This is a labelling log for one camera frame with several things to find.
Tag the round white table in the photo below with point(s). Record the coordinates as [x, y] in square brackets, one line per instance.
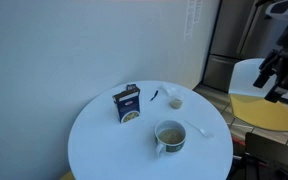
[100, 147]

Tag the clear plastic spoon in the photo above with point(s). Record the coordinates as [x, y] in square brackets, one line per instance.
[200, 130]

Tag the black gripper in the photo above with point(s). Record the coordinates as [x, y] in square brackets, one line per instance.
[275, 63]

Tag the white and yellow chair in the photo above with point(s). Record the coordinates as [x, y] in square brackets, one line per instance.
[248, 103]

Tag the white and green mug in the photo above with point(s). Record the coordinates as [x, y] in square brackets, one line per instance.
[170, 137]

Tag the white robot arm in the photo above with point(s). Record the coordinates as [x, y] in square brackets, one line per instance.
[278, 10]

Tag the clear plastic cup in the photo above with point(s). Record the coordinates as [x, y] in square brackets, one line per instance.
[176, 99]

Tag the black equipment cart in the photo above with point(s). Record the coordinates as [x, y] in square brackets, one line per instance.
[262, 159]

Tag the blue pasta box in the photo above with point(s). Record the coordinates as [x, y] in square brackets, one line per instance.
[127, 103]

